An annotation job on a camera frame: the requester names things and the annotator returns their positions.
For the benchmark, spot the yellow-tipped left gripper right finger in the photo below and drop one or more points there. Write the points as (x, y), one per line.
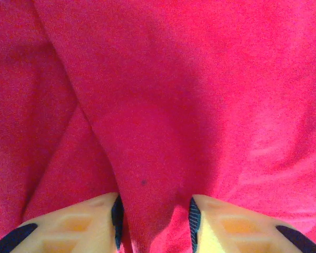
(242, 229)

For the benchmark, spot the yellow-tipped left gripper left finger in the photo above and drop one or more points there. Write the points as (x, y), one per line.
(68, 226)

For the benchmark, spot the red t-shirt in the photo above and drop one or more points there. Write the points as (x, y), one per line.
(158, 92)

